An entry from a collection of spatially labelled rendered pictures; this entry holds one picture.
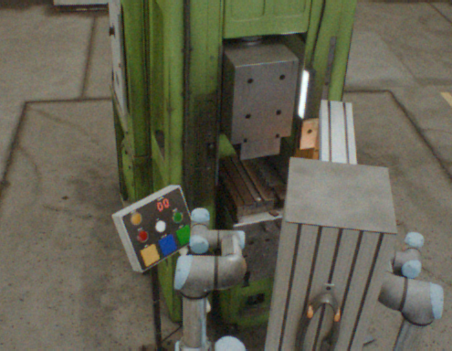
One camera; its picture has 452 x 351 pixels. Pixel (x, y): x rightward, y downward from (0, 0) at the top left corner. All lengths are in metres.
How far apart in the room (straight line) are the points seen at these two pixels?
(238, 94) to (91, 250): 1.99
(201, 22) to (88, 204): 2.37
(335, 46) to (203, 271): 1.35
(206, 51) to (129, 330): 1.84
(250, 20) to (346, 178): 1.31
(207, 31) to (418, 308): 1.41
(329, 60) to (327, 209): 1.60
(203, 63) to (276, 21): 0.37
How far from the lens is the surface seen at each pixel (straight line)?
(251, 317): 3.53
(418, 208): 4.78
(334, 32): 2.79
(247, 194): 3.00
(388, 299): 2.01
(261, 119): 2.67
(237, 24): 2.57
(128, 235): 2.58
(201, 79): 2.63
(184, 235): 2.72
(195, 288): 1.98
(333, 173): 1.43
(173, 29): 2.49
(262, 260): 3.17
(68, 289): 3.93
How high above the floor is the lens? 2.86
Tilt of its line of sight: 37 degrees down
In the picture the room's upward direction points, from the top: 2 degrees clockwise
